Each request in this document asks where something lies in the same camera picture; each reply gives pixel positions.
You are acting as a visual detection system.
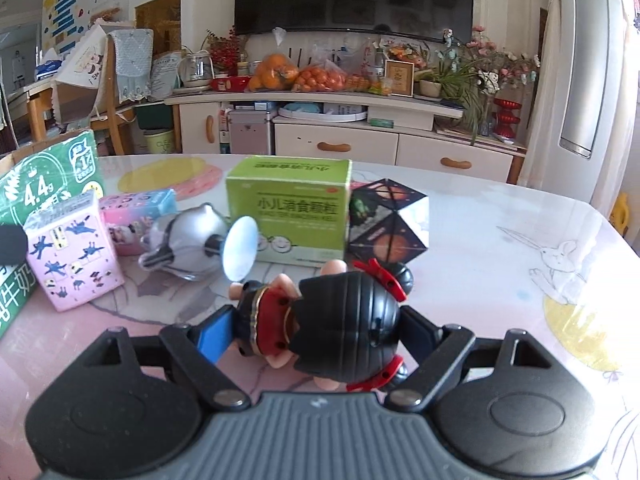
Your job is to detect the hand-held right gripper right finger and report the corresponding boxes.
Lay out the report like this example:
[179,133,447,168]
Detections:
[386,306,551,409]

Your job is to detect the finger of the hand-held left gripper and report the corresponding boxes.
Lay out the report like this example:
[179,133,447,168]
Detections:
[0,224,29,264]

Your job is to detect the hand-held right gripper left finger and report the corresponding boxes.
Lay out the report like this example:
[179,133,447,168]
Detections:
[80,306,252,409]

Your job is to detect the pink box with blue figures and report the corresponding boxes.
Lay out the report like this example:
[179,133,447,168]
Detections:
[24,193,126,313]

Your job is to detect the doll with black hair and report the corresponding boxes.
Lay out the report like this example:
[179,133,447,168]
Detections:
[229,258,416,393]

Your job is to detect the cardboard box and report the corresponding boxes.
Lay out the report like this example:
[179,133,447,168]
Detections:
[0,151,31,177]

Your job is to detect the pink box with blue end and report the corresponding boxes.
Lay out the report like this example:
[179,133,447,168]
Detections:
[99,188,179,257]

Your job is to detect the green medicine box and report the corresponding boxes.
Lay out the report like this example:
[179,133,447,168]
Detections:
[225,156,353,267]

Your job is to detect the green milk carton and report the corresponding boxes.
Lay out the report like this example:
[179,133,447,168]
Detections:
[0,129,107,338]

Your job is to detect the silver toy with suction cup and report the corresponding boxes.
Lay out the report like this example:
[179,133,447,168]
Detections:
[137,202,261,283]

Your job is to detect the black folding puzzle cube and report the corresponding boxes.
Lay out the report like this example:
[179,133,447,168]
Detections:
[345,178,431,264]

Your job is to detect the wooden dining table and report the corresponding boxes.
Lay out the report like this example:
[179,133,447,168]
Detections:
[7,77,66,146]

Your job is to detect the light wooden chair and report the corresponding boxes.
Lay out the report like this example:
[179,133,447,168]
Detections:
[52,25,156,156]

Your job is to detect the light green trash bin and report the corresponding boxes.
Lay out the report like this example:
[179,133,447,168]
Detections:
[144,129,176,155]

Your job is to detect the tissue box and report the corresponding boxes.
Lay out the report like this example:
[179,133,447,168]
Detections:
[34,49,63,78]

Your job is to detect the dark green storage box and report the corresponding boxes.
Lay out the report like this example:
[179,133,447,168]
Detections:
[136,105,176,133]

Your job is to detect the white cartoon cloth bag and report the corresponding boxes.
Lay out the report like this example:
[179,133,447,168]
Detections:
[52,22,113,126]

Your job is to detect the white TV cabinet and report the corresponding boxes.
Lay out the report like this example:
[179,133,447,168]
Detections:
[164,87,526,186]

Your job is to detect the stack of flat books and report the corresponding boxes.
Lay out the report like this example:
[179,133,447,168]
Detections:
[435,120,526,153]

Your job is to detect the pink storage case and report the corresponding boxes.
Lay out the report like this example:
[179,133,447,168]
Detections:
[227,109,273,156]

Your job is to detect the light blue lace cloth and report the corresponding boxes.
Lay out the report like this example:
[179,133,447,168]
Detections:
[107,28,155,106]

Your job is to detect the red vase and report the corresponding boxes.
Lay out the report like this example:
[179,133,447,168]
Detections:
[492,97,522,141]

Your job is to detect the yellow plastic object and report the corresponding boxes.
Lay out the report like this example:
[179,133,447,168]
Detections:
[609,192,631,238]

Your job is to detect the white printed bag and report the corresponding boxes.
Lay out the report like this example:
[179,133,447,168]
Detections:
[150,52,183,101]

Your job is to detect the white round tray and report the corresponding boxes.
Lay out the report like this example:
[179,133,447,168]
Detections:
[277,101,370,123]

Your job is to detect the potted spider plant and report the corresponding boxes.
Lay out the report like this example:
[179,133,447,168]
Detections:
[417,57,501,146]

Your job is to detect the glass kettle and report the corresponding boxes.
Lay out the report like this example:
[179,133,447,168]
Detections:
[177,50,216,92]

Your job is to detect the red flat box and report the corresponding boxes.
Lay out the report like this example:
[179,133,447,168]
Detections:
[210,75,253,92]

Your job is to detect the framed picture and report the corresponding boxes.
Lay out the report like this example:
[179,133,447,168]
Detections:
[384,59,416,97]

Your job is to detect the artificial flower bouquet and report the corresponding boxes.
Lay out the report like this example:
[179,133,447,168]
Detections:
[442,25,542,96]

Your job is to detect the bag of large oranges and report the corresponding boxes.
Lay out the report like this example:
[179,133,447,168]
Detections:
[247,27,301,93]

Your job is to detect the bag of small oranges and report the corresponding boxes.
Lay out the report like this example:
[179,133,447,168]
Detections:
[295,60,348,93]

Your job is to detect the red berry branches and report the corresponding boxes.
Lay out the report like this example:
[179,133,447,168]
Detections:
[205,27,248,77]

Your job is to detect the white standing air conditioner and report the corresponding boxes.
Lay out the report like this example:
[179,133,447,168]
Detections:
[517,0,640,201]

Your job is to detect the wall poster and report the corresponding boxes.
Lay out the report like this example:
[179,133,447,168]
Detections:
[42,0,133,56]

